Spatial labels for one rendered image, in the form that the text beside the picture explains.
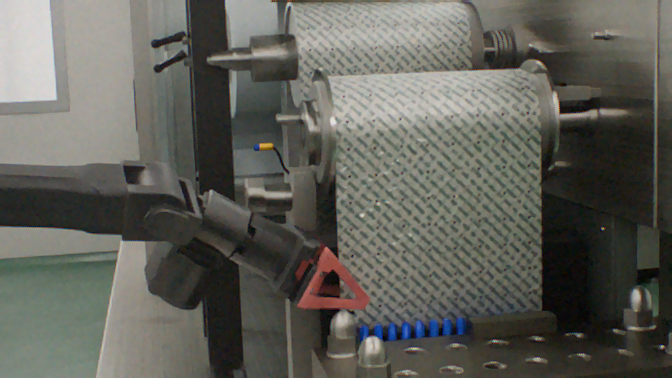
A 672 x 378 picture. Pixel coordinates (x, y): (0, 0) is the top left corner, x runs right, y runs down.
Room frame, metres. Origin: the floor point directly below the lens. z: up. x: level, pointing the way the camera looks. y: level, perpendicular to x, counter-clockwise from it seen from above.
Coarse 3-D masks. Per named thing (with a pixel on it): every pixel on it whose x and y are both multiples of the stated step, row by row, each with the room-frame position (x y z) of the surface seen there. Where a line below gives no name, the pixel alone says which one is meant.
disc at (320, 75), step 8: (320, 72) 1.08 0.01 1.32; (312, 80) 1.14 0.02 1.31; (320, 80) 1.08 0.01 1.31; (328, 80) 1.06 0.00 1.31; (328, 88) 1.05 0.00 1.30; (328, 96) 1.04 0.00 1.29; (328, 104) 1.04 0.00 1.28; (328, 112) 1.04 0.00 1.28; (328, 120) 1.04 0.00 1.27; (328, 168) 1.05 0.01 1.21; (328, 176) 1.05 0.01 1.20; (320, 184) 1.11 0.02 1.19; (328, 184) 1.06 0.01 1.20; (320, 192) 1.11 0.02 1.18; (328, 192) 1.06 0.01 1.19
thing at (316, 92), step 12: (312, 84) 1.11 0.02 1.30; (540, 84) 1.11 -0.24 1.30; (312, 96) 1.11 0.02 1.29; (540, 96) 1.09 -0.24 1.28; (324, 108) 1.05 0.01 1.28; (540, 108) 1.09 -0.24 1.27; (324, 120) 1.04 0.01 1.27; (540, 120) 1.08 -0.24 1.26; (324, 132) 1.04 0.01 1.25; (324, 144) 1.04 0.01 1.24; (324, 156) 1.05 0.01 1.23; (324, 168) 1.05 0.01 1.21; (324, 180) 1.07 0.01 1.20
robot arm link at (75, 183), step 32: (128, 160) 0.99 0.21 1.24; (0, 192) 0.91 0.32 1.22; (32, 192) 0.92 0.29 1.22; (64, 192) 0.92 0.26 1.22; (96, 192) 0.93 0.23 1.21; (128, 192) 0.93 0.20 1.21; (160, 192) 0.94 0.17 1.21; (0, 224) 0.92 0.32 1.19; (32, 224) 0.93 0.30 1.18; (64, 224) 0.94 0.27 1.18; (96, 224) 0.94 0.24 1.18; (128, 224) 0.95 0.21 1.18
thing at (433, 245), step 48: (336, 192) 1.04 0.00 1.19; (384, 192) 1.05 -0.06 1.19; (432, 192) 1.06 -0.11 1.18; (480, 192) 1.07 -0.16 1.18; (528, 192) 1.08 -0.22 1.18; (384, 240) 1.05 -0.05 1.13; (432, 240) 1.06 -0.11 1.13; (480, 240) 1.07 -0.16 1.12; (528, 240) 1.08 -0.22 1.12; (384, 288) 1.05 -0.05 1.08; (432, 288) 1.06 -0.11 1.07; (480, 288) 1.07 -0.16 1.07; (528, 288) 1.08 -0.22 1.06
